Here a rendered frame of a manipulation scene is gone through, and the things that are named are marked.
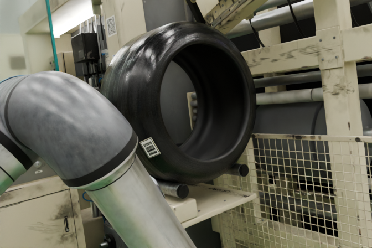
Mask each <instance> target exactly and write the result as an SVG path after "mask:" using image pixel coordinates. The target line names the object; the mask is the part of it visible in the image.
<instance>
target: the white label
mask: <svg viewBox="0 0 372 248"><path fill-rule="evenodd" d="M140 144H141V146H142V148H143V149H144V151H145V153H146V154H147V156H148V158H151V157H154V156H156V155H158V154H160V151H159V150H158V148H157V146H156V145H155V143H154V141H153V139H152V138H151V137H150V138H148V139H146V140H144V141H141V142H140Z"/></svg>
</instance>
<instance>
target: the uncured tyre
mask: <svg viewBox="0 0 372 248"><path fill-rule="evenodd" d="M171 61H173V62H175V63H177V64H178V65H179V66H180V67H181V68H182V69H183V70H184V71H185V72H186V73H187V74H188V76H189V78H190V79H191V81H192V83H193V86H194V88H195V92H196V96H197V104H198V109H197V118H196V121H195V125H194V127H193V130H192V132H191V134H190V135H189V137H188V138H187V140H186V141H185V142H184V143H183V144H182V145H181V146H180V147H178V146H177V145H176V144H175V143H174V142H173V140H172V139H171V137H170V135H169V134H168V132H167V130H166V127H165V125H164V122H163V118H162V113H161V105H160V94H161V85H162V80H163V77H164V74H165V71H166V69H167V67H168V65H169V63H170V62H171ZM100 93H101V94H102V95H104V97H105V98H107V99H108V100H109V101H110V102H111V103H112V104H113V105H114V106H115V107H116V108H117V109H118V110H119V112H120V113H122V114H123V116H124V117H125V118H126V120H127V121H128V122H129V123H130V125H131V127H132V128H133V130H134V131H135V133H136V135H137V137H138V145H137V148H136V151H135V154H136V155H137V157H138V158H139V159H140V161H141V163H142V164H143V166H144V167H145V169H146V171H147V172H148V174H149V175H150V176H151V177H153V178H157V179H162V180H167V181H170V182H176V183H180V184H199V183H204V182H208V181H210V180H213V179H216V178H218V177H220V176H221V175H223V174H224V173H226V172H227V171H228V170H229V169H230V168H231V167H232V166H233V165H234V164H235V163H236V162H237V161H238V160H239V158H240V157H241V155H242V154H243V152H244V150H245V148H246V146H247V144H248V142H249V140H250V137H251V135H252V132H253V129H254V124H255V119H256V91H255V85H254V81H253V78H252V75H251V71H250V69H249V67H248V64H247V62H246V61H245V59H244V57H243V56H242V54H241V53H240V51H239V50H238V48H237V47H236V46H235V44H234V43H233V42H232V41H231V40H230V39H229V38H228V37H227V36H226V35H225V34H223V33H222V32H220V31H219V30H217V29H215V28H214V27H211V26H209V25H207V24H204V23H199V22H189V21H181V22H173V23H169V24H166V25H164V26H161V27H159V28H156V29H154V30H151V31H149V32H146V33H143V34H141V35H138V36H136V37H135V38H133V39H131V40H130V41H129V42H127V43H126V44H125V45H124V46H123V47H122V48H121V49H120V50H119V51H118V52H117V54H116V55H115V56H114V57H113V59H112V60H111V62H110V64H109V65H108V67H107V69H106V72H105V74H104V78H103V80H102V84H101V90H100ZM150 137H151V138H152V139H153V141H154V143H155V145H156V146H157V148H158V150H159V151H160V154H158V155H156V156H154V157H151V158H148V156H147V154H146V153H145V151H144V149H143V148H142V146H141V144H140V142H141V141H144V140H146V139H148V138H150Z"/></svg>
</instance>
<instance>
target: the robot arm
mask: <svg viewBox="0 0 372 248"><path fill-rule="evenodd" d="M137 145H138V137H137V135H136V133H135V131H134V130H133V128H132V127H131V125H130V123H129V122H128V121H127V120H126V118H125V117H124V116H123V114H122V113H120V112H119V110H118V109H117V108H116V107H115V106H114V105H113V104H112V103H111V102H110V101H109V100H108V99H107V98H105V97H104V95H102V94H101V93H100V92H98V91H97V90H96V89H94V88H93V87H92V86H90V85H89V84H87V83H86V82H84V81H82V80H80V79H79V78H77V77H74V76H72V75H70V74H67V73H63V72H59V71H41V72H38V73H35V74H29V75H17V76H12V77H9V78H6V79H4V80H2V81H1V82H0V196H1V195H2V194H3V193H4V192H5V191H6V190H7V189H8V188H9V187H10V186H11V185H12V184H13V183H14V182H15V181H16V179H17V178H18V177H19V176H20V175H21V174H24V173H25V172H26V171H27V170H28V169H29V168H30V167H31V166H32V165H33V164H34V163H35V162H36V161H37V160H38V159H39V158H40V157H41V158H42V159H43V160H44V161H45V162H46V163H47V164H48V165H49V167H50V168H51V169H52V170H53V171H54V172H55V173H56V174H57V175H58V176H59V177H60V179H61V180H62V181H63V182H64V184H65V185H66V186H67V187H68V188H71V189H84V190H85V191H86V192H87V194H88V195H89V197H90V198H91V199H92V201H93V202H94V203H95V204H96V206H97V207H98V208H99V209H100V211H101V212H102V213H103V215H104V216H105V218H106V219H107V220H108V221H109V223H110V224H111V225H112V227H113V228H114V229H115V231H116V232H117V233H118V234H119V236H120V237H121V239H122V240H123V241H124V243H125V244H126V245H127V246H128V248H196V246H195V245H194V243H193V242H192V240H191V238H190V237H189V235H188V234H187V232H186V231H185V229H184V228H183V226H182V225H181V223H180V221H179V220H178V218H177V217H176V215H175V214H174V212H173V210H172V209H171V208H170V206H169V204H168V203H167V201H166V200H165V196H164V193H163V192H162V191H161V189H160V188H159V185H158V183H157V182H156V180H155V179H154V178H153V177H151V176H150V175H149V174H148V172H147V171H146V169H145V167H144V166H143V164H142V163H141V161H140V159H139V158H138V157H137V155H136V154H135V151H136V148H137Z"/></svg>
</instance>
